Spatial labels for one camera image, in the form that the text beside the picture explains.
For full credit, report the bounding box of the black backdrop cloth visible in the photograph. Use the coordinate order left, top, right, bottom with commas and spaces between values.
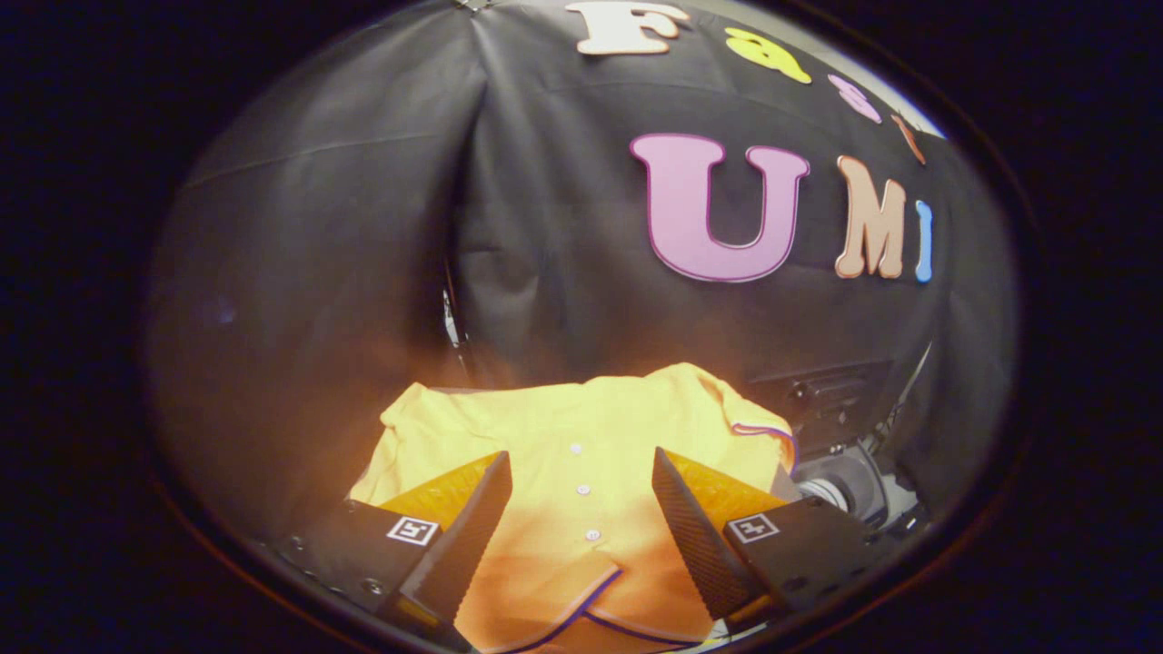
150, 0, 1019, 546

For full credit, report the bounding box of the thin white stand pole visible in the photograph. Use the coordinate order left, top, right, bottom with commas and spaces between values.
890, 341, 937, 432

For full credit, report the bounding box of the orange button shirt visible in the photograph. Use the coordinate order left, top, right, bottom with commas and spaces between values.
350, 363, 799, 653

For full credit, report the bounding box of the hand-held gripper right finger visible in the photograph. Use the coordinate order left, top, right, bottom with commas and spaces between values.
651, 447, 880, 629

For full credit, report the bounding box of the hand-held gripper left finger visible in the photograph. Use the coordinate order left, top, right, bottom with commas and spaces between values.
277, 451, 514, 650

